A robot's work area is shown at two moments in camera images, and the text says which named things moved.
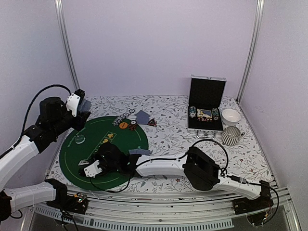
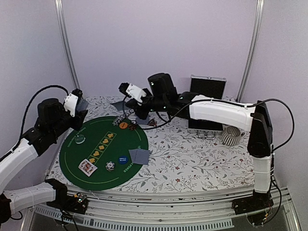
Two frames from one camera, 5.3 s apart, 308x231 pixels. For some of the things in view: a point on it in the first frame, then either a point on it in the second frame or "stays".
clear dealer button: x=80 y=138 stays
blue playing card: x=133 y=151 stays
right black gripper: x=93 y=159 → x=131 y=103
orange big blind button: x=123 y=125 stays
